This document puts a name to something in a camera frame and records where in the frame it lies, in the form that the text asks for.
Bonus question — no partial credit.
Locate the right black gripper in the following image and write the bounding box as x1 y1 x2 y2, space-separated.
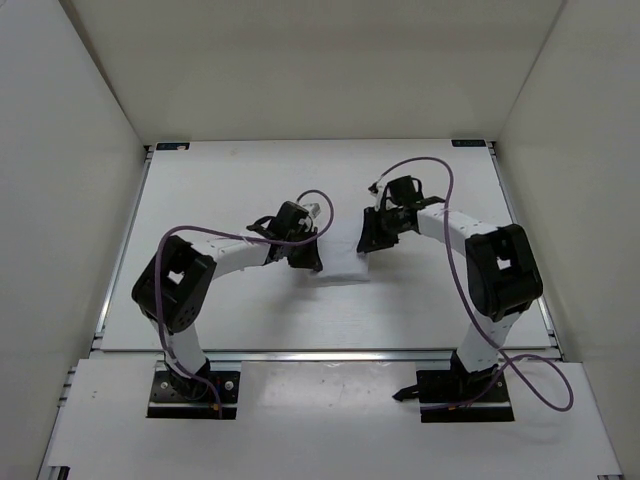
358 206 410 253

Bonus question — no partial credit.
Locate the white skirt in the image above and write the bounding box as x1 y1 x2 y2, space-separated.
313 238 370 283

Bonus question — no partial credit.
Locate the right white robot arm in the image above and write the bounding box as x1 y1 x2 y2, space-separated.
357 175 543 401

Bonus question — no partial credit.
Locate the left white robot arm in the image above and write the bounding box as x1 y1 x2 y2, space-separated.
131 201 322 399

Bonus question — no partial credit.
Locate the right blue corner label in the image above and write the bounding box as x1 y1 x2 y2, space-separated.
451 139 486 148

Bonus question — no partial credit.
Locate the blue corner label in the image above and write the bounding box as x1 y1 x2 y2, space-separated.
155 142 190 151
451 139 486 148

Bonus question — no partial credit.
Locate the left blue corner label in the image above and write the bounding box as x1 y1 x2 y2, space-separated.
155 142 190 151

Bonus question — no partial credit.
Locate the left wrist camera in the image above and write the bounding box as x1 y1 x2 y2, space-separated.
300 202 321 219

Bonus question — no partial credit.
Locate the aluminium table rail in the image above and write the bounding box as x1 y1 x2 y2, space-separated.
205 349 453 363

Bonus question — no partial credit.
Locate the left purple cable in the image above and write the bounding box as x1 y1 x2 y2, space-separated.
155 189 335 419

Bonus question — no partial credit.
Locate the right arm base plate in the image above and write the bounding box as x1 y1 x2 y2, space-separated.
392 369 515 424

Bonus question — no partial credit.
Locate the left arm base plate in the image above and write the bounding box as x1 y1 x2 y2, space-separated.
146 362 241 420

